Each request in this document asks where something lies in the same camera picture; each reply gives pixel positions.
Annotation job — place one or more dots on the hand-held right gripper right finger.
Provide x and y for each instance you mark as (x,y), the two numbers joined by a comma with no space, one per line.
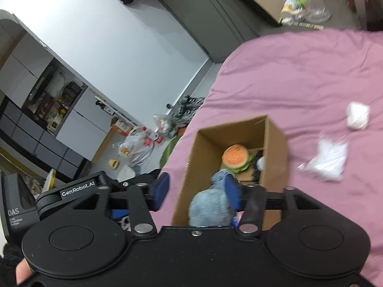
(233,192)

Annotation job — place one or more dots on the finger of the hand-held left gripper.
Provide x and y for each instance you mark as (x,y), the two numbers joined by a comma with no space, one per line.
(119,213)

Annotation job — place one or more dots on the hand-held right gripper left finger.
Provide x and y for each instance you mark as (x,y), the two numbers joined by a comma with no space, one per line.
(160,191)

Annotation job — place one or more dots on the small knitted blue-grey plush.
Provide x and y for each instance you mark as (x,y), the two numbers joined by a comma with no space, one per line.
(220,179)

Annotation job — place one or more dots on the blue planet print tissue pack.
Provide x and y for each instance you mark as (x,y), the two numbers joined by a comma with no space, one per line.
(235,219)

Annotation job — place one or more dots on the fluffy blue-grey plush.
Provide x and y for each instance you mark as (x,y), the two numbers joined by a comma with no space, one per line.
(209,207)

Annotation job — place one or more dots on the burger plush toy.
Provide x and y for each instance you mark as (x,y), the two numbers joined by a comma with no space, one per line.
(236,155)

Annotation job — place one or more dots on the black plush with white patch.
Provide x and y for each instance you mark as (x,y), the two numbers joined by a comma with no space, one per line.
(259,163)

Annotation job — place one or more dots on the cardboard box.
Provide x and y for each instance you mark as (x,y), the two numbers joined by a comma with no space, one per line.
(275,149)

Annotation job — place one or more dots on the person's left forearm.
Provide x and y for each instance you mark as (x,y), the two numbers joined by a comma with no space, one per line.
(7,263)

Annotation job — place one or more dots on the white crumpled soft wad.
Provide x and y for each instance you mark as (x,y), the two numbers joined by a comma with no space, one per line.
(357,116)

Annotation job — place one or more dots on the green leaf shaped mat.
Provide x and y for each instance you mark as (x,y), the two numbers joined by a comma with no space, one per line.
(169,152)

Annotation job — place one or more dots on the white printed plastic bag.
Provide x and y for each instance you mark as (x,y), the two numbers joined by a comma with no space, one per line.
(136,151)

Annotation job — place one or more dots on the yellow slipper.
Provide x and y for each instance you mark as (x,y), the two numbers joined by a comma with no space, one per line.
(113,164)

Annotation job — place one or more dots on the red label water bottle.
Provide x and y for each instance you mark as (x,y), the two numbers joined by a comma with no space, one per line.
(148,136)

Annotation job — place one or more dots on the clear trash bag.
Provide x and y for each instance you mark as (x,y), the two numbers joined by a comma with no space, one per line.
(164,125)

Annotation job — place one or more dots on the orange white small carton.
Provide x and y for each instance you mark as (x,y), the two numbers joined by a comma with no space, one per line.
(121,125)

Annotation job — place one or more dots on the clear bag of white stuffing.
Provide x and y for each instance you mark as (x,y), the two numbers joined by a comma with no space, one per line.
(327,158)

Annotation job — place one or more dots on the pink bed sheet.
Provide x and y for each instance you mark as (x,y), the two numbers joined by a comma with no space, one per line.
(299,80)

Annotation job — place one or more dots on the grey door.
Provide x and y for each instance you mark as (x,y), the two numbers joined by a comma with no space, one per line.
(203,21)

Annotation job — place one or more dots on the white charger block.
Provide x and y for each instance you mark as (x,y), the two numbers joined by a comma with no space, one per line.
(287,21)

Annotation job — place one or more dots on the yellow green snack bag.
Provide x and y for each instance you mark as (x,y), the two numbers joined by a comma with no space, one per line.
(289,4)

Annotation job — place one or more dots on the white wall cabinet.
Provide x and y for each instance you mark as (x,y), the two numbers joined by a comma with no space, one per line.
(36,95)

